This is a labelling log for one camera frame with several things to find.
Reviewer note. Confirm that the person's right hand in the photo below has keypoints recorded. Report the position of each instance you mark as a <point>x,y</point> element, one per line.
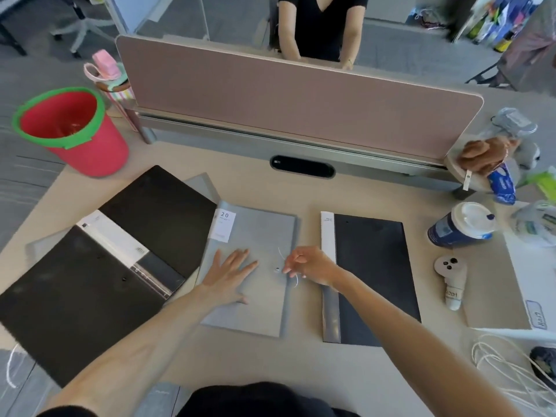
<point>317,267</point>

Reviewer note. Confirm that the person's left hand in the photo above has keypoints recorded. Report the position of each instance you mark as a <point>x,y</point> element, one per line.
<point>226,280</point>

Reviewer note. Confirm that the person's left middle finger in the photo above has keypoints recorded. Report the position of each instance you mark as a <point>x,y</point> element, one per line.
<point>240,258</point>

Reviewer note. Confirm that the person's right thumb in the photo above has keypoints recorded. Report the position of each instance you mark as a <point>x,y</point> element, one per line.
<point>292,269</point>

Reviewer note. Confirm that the person's left little finger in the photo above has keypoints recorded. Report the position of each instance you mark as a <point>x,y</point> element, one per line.
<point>218,260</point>

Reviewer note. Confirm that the person's left thumb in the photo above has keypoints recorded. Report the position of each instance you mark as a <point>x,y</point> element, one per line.
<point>239,299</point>

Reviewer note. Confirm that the grey folder with white label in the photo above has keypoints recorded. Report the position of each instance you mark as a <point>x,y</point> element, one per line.
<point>265,256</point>

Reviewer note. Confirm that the person's right forearm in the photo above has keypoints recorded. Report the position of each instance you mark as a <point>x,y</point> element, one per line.
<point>417,343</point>

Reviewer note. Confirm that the person's left forearm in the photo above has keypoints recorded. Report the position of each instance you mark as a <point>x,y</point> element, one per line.
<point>130,351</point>

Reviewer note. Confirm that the black folder with white spine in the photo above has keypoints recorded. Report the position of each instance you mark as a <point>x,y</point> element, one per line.
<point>369,273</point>

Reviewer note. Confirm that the open black folder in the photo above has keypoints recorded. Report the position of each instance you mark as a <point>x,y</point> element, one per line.
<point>113,273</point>

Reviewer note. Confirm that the person's black shirt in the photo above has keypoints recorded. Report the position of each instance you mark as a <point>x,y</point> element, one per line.
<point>269,401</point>

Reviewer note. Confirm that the person's blue jeans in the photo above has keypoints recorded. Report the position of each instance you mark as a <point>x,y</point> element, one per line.
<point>163,401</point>

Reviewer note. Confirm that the pink desk divider panel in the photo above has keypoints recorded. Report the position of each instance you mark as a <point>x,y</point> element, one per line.
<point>295,112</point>

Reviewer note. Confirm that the white handheld controller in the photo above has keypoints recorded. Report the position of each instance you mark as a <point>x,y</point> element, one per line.
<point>451,277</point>

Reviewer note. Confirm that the blue cup with white lid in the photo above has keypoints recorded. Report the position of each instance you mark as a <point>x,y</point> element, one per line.
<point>460,230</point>

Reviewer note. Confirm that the red bucket with green rim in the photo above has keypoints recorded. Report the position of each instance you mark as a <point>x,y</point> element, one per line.
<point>74,134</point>

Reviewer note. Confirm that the brown cardboard sheet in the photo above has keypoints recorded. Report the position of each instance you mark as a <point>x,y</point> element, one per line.
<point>491,295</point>

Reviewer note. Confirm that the brown clamp cup holder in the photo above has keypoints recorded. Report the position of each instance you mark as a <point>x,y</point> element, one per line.
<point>114,85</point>

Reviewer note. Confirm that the pink striped water bottle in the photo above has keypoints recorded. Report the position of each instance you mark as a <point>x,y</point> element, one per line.
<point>108,75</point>

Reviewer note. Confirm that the blue tissue packet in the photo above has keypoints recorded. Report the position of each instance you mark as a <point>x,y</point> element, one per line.
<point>502,186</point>

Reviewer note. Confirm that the brown plush toy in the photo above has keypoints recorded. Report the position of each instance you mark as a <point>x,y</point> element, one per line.
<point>486,152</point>

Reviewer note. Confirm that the clear wet wipes pack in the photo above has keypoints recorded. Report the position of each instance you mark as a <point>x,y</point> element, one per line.
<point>536,221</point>

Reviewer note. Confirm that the glass partition panel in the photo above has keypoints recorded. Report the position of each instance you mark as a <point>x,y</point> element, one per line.
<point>156,12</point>

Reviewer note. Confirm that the green packet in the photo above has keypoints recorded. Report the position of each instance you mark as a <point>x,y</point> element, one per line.
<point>541,178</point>

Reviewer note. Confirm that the grey plush toy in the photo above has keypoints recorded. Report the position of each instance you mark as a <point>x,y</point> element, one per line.
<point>514,123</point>

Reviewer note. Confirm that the dark round object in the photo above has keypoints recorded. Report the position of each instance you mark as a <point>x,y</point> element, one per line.
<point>544,362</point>

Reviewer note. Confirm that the white office chair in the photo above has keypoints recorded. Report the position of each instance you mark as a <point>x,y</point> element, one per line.
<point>82,21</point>

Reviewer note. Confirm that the black chair base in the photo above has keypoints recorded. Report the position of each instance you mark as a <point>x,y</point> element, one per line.
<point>493,75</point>

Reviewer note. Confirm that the colourful bags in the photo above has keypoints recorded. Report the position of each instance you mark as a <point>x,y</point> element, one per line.
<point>499,21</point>

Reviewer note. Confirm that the grey hanging garment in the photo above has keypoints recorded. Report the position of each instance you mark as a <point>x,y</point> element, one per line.
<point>532,47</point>

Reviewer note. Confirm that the grey divider base rail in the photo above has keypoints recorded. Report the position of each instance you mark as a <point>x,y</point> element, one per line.
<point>278,143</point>

